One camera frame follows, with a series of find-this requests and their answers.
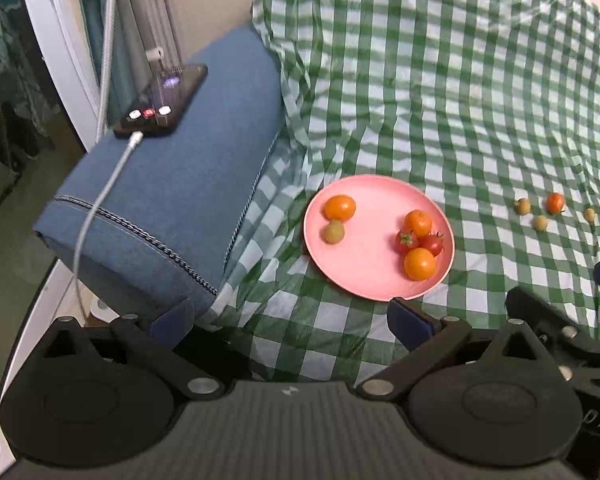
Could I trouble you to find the red cherry tomato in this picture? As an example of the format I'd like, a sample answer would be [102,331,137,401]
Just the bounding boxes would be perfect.
[394,231,419,255]
[419,232,444,257]

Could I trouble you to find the small orange tomato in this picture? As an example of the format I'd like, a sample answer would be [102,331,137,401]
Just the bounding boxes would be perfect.
[402,209,432,238]

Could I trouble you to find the large orange mandarin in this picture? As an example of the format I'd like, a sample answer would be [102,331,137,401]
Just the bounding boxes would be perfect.
[323,194,356,222]

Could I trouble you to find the pink round plate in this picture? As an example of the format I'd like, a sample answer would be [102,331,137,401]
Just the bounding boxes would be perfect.
[302,174,455,302]

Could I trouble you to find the small yellow-green fruit far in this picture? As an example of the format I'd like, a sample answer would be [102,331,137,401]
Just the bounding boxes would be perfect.
[584,208,596,224]

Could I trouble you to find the orange tomato with stem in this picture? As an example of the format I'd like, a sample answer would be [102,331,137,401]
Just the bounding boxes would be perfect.
[545,192,566,216]

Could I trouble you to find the black smartphone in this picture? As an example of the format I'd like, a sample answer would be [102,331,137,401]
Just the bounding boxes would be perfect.
[112,63,208,139]

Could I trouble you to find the green white checkered cloth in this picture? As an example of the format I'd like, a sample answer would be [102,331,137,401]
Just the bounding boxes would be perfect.
[210,0,600,382]

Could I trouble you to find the grey curtain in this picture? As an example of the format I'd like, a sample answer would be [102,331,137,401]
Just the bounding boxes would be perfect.
[81,0,182,126]

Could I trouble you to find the white charging cable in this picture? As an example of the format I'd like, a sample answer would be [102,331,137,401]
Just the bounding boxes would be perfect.
[72,130,145,319]

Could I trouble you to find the braided silver hose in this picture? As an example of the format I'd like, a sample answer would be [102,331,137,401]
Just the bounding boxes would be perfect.
[94,0,120,143]

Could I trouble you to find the white door frame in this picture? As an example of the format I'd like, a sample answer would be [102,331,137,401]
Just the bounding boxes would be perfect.
[24,0,98,150]

